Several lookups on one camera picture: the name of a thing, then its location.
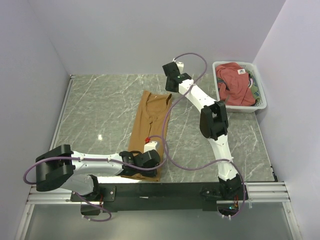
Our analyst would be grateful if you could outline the tan ribbed tank top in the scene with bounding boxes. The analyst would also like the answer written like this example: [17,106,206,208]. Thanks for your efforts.
[120,90,173,182]

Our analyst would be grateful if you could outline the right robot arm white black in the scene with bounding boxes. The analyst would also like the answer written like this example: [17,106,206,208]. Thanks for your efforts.
[162,61,243,200]

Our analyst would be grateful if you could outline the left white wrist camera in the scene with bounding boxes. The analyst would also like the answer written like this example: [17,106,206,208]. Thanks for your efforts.
[143,137,160,153]

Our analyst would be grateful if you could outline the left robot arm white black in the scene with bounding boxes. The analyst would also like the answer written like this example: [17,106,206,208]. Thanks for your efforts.
[35,141,161,201]

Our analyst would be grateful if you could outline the red tank top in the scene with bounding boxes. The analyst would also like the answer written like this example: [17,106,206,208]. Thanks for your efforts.
[215,62,256,107]

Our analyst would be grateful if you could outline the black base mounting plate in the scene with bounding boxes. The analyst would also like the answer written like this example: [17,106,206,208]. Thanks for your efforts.
[69,182,250,217]

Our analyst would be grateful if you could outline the green garment in basket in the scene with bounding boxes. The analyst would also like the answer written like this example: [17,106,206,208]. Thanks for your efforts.
[217,69,261,107]

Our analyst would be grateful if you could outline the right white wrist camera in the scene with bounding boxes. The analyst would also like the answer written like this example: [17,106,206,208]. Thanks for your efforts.
[172,58,184,74]

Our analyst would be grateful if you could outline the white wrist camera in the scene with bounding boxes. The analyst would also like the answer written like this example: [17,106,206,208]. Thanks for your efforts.
[172,58,184,74]
[143,137,160,153]

